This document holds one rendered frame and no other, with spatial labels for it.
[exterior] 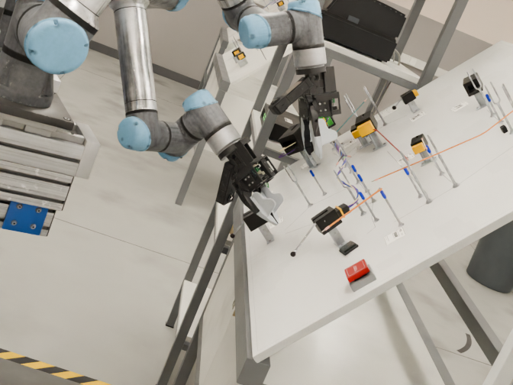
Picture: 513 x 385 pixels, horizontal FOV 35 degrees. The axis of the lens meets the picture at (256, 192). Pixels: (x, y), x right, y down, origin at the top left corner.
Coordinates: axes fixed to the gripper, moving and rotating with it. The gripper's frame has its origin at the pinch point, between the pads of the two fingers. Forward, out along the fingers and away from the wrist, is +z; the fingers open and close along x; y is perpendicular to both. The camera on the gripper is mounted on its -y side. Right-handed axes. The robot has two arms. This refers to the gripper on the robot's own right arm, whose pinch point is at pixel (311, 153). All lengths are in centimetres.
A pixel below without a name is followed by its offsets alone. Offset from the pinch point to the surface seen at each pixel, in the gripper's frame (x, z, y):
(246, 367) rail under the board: -23, 39, -27
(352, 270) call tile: -24.8, 22.3, -1.4
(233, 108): 322, 17, 48
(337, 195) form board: 31.3, 18.2, 15.4
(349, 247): -7.6, 22.3, 4.2
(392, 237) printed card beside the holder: -14.9, 19.6, 12.3
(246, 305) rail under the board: 2.0, 34.5, -20.2
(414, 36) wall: 708, 1, 352
